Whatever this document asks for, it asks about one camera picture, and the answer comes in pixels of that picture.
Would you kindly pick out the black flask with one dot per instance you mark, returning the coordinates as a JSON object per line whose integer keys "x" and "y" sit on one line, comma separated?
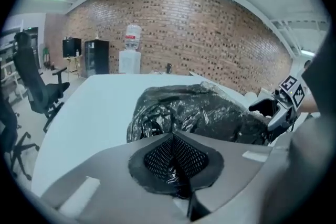
{"x": 169, "y": 68}

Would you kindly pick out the wooden easel stand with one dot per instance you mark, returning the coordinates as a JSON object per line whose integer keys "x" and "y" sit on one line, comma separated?
{"x": 73, "y": 66}

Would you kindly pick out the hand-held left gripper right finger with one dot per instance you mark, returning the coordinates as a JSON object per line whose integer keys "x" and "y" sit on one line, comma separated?
{"x": 236, "y": 165}

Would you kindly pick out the black plastic garbage bag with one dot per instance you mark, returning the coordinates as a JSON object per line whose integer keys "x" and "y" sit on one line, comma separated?
{"x": 197, "y": 112}

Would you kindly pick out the black monitor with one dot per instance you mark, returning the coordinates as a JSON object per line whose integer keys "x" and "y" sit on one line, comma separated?
{"x": 71, "y": 47}

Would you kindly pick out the small clear bottle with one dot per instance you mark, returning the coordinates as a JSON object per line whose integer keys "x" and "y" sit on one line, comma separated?
{"x": 97, "y": 36}

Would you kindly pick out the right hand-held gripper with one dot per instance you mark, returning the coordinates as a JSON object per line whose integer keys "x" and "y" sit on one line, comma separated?
{"x": 287, "y": 102}

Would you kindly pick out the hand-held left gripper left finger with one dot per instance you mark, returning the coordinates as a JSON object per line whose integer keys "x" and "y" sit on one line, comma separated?
{"x": 105, "y": 178}

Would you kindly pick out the white water dispenser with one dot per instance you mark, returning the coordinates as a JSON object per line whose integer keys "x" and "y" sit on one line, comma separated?
{"x": 130, "y": 61}

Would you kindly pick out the clear water dispenser bottle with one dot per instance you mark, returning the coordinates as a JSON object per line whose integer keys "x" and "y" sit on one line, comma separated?
{"x": 133, "y": 36}

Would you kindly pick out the black office chair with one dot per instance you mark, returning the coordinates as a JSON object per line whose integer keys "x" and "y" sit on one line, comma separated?
{"x": 34, "y": 78}
{"x": 13, "y": 139}

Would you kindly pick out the white box seat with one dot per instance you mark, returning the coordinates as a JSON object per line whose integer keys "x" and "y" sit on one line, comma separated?
{"x": 265, "y": 91}

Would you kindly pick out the black cabinet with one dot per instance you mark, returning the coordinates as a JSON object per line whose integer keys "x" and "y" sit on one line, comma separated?
{"x": 97, "y": 57}

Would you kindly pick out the person's right forearm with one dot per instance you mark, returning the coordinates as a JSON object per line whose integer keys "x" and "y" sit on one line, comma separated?
{"x": 311, "y": 105}

